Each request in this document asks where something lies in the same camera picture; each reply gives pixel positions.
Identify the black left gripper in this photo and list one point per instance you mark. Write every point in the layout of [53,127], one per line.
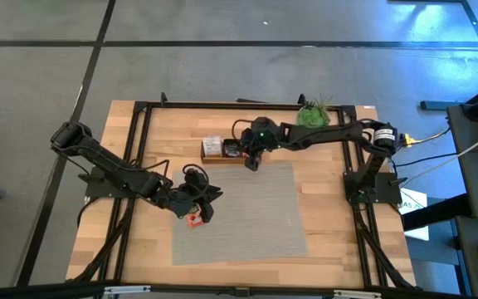
[189,193]

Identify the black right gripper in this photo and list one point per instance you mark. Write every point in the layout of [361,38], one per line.
[261,135]

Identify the dark purple tea packet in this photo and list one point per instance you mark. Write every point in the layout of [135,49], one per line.
[232,149]

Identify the orange peach tea packet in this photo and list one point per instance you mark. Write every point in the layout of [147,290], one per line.
[194,220]

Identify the white orange Tazo tea packet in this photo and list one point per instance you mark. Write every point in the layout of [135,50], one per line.
[212,146]

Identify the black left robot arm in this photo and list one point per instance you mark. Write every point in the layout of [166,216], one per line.
[114,166]

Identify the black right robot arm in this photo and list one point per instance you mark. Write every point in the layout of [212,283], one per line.
[338,133]

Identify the wooden tea organizer box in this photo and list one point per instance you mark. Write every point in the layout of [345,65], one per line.
[222,160]

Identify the grey woven placemat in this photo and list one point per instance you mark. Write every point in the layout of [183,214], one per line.
[255,216]

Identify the succulent in white patterned pot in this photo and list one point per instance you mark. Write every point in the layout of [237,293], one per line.
[313,116]

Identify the white paper sign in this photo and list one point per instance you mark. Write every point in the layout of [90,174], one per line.
[415,203]

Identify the black desk leg bar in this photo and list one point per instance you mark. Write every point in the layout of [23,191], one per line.
[434,214]

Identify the teal metal bar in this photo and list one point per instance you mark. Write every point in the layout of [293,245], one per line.
[440,105]

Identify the black aluminium table frame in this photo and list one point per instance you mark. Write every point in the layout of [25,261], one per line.
[222,106]

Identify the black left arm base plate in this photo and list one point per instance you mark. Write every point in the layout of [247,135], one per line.
[98,187]

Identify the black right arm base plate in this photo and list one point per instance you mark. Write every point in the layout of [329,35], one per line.
[382,193]

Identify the black overhead camera beam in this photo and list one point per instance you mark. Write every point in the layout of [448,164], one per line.
[56,290]

